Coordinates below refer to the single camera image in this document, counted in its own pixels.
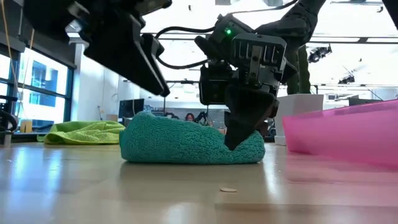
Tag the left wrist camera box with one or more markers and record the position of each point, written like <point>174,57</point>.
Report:
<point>152,7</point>

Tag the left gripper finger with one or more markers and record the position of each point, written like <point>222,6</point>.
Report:
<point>158,49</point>
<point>124,53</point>

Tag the black metal table frame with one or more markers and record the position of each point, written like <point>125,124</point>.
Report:
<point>269,139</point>

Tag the pink translucent plastic basket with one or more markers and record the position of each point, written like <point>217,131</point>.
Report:
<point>342,137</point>

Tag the black background robot arm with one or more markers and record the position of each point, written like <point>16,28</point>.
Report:
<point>171,116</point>
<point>202,117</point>

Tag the brown cardboard box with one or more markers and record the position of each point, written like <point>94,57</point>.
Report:
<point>26,126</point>

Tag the small tan chip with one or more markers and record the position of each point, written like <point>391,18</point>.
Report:
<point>228,189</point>

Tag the white hexagonal plant pot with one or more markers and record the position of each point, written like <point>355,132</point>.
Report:
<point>301,105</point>

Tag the person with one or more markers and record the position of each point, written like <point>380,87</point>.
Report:
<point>189,117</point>

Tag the green microfiber towel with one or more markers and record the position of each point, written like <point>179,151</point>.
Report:
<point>84,133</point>

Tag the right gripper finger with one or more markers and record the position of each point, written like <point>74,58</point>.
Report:
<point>273,110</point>
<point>245,115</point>

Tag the dark flat screen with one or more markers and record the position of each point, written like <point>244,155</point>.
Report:
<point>363,102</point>

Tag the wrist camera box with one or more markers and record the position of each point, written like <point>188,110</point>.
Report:
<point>214,87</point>
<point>152,7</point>

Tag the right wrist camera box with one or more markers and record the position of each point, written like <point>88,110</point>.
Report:
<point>214,87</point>

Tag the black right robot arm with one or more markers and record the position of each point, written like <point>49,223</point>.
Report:
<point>295,28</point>

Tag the teal microfiber towel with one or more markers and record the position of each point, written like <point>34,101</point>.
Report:
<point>186,143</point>

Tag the black computer monitor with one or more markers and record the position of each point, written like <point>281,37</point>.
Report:
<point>132,107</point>

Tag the black ceiling spotlights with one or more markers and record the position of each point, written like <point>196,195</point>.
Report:
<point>317,54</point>

